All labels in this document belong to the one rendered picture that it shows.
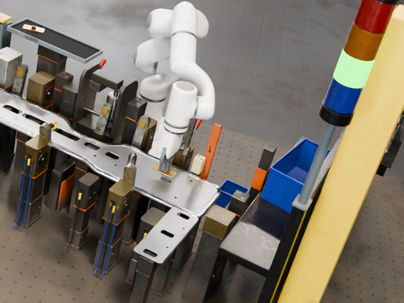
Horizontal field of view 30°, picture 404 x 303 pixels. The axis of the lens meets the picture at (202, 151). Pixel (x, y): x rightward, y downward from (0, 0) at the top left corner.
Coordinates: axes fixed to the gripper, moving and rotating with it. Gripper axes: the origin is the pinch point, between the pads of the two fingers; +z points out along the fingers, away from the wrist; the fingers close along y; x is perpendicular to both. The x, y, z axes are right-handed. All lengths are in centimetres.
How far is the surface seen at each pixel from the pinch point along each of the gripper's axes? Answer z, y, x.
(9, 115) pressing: 6, 4, -62
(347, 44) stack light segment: -89, 66, 53
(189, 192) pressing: 5.9, 0.4, 11.2
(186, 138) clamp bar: -4.3, -14.6, 0.1
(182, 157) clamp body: 3.0, -13.1, 1.2
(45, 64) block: 0, -30, -70
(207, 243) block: 10.2, 16.5, 26.4
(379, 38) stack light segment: -93, 65, 59
